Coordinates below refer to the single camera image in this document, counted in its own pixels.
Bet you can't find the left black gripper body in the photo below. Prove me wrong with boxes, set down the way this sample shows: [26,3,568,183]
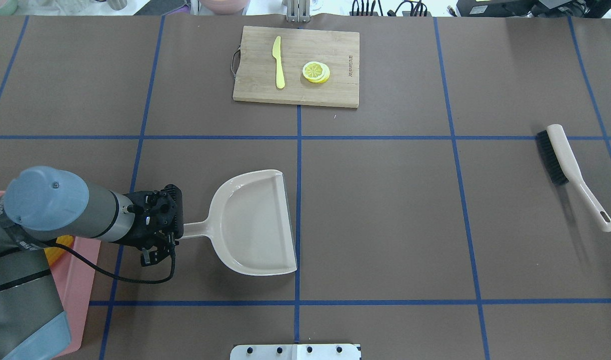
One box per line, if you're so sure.
[123,184,184,249]

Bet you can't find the beige plastic dustpan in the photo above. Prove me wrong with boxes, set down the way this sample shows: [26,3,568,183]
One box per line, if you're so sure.
[182,170,298,277]

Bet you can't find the yellow toy corn cob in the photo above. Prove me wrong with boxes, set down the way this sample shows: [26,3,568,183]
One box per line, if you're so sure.
[43,235,75,267]

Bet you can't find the white brush with dark bristles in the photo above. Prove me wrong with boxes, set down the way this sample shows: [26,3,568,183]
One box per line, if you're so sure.
[535,123,611,233]

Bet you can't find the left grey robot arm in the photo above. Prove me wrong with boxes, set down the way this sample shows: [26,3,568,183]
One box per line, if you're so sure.
[0,166,184,360]

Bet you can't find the pink plastic bin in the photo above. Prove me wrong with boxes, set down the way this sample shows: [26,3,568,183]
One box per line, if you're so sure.
[0,190,116,360]

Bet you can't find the yellow plastic knife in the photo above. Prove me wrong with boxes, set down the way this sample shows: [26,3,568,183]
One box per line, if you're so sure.
[271,35,286,90]

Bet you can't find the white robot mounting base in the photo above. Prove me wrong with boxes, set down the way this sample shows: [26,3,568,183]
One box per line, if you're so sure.
[229,343,362,360]

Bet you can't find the bamboo cutting board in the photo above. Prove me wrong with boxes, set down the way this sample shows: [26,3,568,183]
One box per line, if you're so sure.
[233,25,360,109]

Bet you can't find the yellow toy lemon slices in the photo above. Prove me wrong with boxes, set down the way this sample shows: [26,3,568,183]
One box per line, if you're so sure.
[301,61,331,84]

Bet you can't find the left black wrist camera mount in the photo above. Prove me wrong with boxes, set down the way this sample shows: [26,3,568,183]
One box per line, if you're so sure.
[138,240,180,267]

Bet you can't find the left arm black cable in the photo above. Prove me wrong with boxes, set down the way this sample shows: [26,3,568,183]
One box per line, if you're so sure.
[0,239,177,285]

